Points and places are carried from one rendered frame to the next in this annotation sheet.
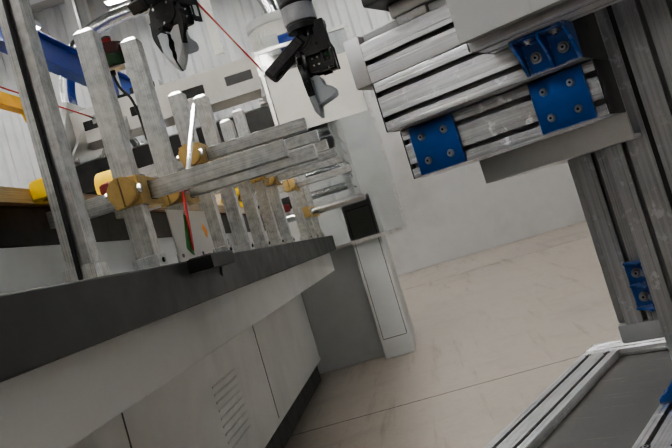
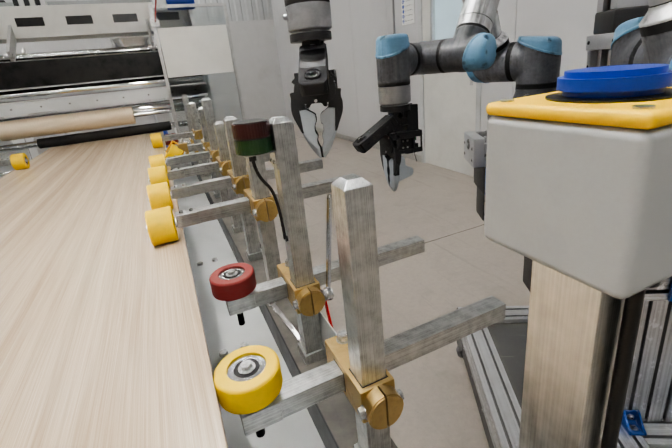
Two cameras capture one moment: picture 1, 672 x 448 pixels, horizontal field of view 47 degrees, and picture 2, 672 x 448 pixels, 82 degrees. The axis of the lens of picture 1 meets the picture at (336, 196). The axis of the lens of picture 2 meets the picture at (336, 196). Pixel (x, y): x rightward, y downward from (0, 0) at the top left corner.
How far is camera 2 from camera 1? 1.24 m
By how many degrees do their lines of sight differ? 35
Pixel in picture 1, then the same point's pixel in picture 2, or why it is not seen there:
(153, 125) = (299, 227)
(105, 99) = (372, 286)
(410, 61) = not seen: hidden behind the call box
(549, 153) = not seen: hidden behind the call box
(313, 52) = (408, 137)
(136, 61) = (290, 150)
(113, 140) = (372, 338)
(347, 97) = (220, 59)
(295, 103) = (180, 54)
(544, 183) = (268, 99)
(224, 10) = not seen: outside the picture
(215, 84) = (103, 18)
